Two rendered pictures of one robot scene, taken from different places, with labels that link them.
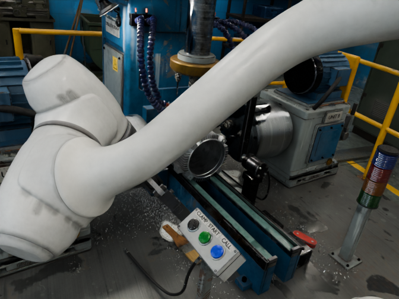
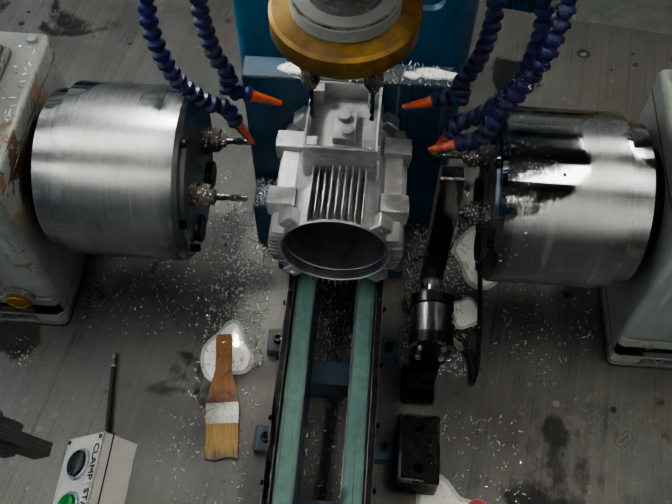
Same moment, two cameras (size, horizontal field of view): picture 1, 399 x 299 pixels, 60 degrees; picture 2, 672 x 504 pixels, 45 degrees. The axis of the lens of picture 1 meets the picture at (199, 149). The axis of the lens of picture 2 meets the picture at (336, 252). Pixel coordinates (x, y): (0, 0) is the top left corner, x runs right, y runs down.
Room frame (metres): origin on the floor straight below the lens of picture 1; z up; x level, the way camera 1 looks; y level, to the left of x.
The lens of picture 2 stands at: (0.63, -0.41, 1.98)
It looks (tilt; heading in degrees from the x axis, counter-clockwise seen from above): 58 degrees down; 40
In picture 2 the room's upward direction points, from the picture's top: straight up
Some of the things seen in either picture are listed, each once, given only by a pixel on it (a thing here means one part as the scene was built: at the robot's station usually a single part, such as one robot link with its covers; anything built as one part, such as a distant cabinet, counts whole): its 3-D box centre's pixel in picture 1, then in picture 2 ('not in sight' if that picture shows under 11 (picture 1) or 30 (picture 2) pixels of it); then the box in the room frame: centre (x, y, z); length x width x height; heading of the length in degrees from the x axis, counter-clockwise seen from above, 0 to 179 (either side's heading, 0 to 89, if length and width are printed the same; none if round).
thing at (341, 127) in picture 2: not in sight; (343, 131); (1.20, 0.05, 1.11); 0.12 x 0.11 x 0.07; 35
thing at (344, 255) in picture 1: (364, 208); not in sight; (0.90, -0.53, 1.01); 0.08 x 0.08 x 0.42; 35
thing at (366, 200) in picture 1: (369, 196); not in sight; (0.90, -0.53, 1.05); 0.06 x 0.06 x 0.04
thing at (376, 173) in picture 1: (379, 171); not in sight; (0.90, -0.53, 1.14); 0.06 x 0.06 x 0.04
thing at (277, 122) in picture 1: (260, 129); (573, 198); (1.36, -0.25, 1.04); 0.41 x 0.25 x 0.25; 125
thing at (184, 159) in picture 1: (193, 146); (340, 194); (1.17, 0.03, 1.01); 0.20 x 0.19 x 0.19; 35
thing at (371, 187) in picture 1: (374, 184); not in sight; (0.90, -0.53, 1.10); 0.06 x 0.06 x 0.04
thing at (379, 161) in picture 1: (385, 158); not in sight; (0.90, -0.53, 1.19); 0.06 x 0.06 x 0.04
